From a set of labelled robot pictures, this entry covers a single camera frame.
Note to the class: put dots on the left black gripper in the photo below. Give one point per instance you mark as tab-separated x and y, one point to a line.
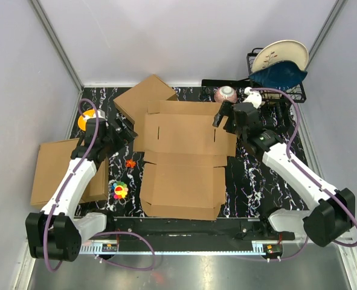
125	136

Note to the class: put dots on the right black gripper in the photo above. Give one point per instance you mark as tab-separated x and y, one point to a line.
225	110

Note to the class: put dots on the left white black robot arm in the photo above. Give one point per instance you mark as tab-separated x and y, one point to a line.
54	233

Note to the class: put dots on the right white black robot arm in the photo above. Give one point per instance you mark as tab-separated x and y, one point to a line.
330	212

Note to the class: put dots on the closed cardboard box back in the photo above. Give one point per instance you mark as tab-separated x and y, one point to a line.
134	102

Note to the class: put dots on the small cardboard box left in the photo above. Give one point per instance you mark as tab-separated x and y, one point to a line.
97	189

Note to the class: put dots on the large cardboard box left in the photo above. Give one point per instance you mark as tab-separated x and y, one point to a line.
52	164

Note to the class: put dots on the pink patterned bowl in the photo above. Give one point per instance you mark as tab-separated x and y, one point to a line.
225	93

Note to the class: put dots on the small orange red toy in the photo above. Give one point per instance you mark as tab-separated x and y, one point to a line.
130	163

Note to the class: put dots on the orange bowl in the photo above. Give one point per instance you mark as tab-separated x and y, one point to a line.
82	120

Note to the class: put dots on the rainbow flower toy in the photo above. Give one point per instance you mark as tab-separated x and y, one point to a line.
119	190

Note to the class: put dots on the blue leaf plate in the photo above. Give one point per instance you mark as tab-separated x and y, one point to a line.
282	75

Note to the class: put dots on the cream floral plate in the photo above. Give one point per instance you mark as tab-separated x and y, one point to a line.
282	50

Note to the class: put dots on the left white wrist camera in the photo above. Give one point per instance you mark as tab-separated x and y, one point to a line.
99	114

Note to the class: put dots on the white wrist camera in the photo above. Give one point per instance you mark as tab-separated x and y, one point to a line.
99	114
253	97

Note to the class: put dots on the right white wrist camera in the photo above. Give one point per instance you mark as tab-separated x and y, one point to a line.
253	97

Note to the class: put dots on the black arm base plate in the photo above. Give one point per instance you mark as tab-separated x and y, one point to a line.
244	228

